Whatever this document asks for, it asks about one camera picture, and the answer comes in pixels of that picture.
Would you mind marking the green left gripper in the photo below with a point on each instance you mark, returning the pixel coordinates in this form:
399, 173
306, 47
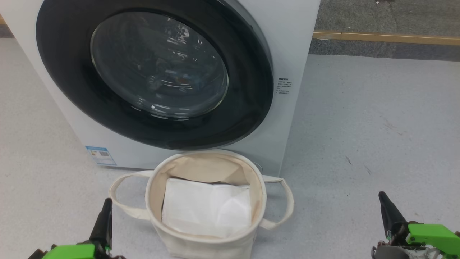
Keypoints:
72, 252

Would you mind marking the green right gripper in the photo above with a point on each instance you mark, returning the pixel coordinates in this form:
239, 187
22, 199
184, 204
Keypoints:
431, 235

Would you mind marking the black round washing machine door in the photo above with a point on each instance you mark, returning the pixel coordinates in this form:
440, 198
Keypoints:
64, 72

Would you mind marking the cream canvas laundry basket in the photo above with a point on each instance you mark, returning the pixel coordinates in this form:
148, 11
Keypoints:
201, 248

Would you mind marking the white cloth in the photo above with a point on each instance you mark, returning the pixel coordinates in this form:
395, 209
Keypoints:
205, 208

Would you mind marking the white front-load washing machine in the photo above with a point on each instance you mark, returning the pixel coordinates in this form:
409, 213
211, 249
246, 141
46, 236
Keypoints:
294, 43

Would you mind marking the blue energy label sticker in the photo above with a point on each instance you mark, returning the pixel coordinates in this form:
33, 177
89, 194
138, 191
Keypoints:
101, 155

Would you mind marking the white text notice sticker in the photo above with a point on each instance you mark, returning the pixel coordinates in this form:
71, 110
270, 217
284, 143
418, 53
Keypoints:
284, 85

